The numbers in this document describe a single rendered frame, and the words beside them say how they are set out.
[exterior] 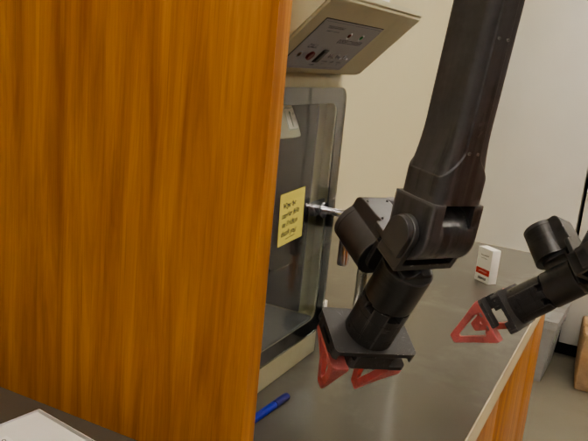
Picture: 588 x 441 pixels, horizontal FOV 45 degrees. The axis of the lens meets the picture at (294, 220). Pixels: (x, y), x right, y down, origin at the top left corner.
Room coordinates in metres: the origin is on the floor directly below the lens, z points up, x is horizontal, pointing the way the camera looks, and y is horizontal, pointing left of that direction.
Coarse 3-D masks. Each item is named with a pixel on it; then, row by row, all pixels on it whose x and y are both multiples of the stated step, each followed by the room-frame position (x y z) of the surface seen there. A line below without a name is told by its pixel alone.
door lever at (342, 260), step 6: (324, 204) 1.09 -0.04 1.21; (324, 210) 1.09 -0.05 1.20; (330, 210) 1.09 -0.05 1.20; (336, 210) 1.09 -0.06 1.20; (342, 210) 1.08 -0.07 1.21; (324, 216) 1.10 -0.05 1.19; (342, 246) 1.07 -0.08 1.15; (342, 252) 1.07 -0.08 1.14; (342, 258) 1.07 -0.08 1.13; (348, 258) 1.08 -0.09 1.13; (342, 264) 1.07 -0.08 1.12
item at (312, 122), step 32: (288, 96) 0.96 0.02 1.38; (320, 96) 1.05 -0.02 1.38; (288, 128) 0.97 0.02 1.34; (320, 128) 1.06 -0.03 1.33; (288, 160) 0.98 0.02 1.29; (320, 160) 1.07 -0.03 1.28; (320, 192) 1.08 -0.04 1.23; (320, 224) 1.09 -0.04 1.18; (288, 256) 1.00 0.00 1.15; (320, 256) 1.11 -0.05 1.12; (288, 288) 1.01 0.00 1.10; (320, 288) 1.12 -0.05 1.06; (288, 320) 1.02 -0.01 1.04
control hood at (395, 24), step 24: (312, 0) 0.83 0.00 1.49; (336, 0) 0.83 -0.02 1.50; (360, 0) 0.88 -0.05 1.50; (312, 24) 0.84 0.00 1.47; (384, 24) 1.01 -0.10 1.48; (408, 24) 1.08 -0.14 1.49; (288, 48) 0.86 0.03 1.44; (384, 48) 1.11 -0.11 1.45; (288, 72) 0.93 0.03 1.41; (312, 72) 0.99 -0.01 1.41; (336, 72) 1.05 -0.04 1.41; (360, 72) 1.14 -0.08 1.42
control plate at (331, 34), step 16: (320, 32) 0.88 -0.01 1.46; (336, 32) 0.91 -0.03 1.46; (352, 32) 0.95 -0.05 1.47; (368, 32) 0.99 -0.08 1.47; (304, 48) 0.89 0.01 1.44; (320, 48) 0.92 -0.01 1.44; (336, 48) 0.96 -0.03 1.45; (352, 48) 1.01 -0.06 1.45; (288, 64) 0.90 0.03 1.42; (304, 64) 0.94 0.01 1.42; (320, 64) 0.98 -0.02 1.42; (336, 64) 1.02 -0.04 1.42
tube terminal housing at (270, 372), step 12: (288, 84) 0.98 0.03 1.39; (300, 84) 1.02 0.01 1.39; (312, 84) 1.05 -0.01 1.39; (324, 84) 1.09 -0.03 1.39; (336, 84) 1.13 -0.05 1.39; (312, 336) 1.14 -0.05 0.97; (300, 348) 1.10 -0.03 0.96; (312, 348) 1.15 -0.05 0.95; (276, 360) 1.02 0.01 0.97; (288, 360) 1.06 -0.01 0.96; (264, 372) 0.99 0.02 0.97; (276, 372) 1.03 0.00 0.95; (264, 384) 0.99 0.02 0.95
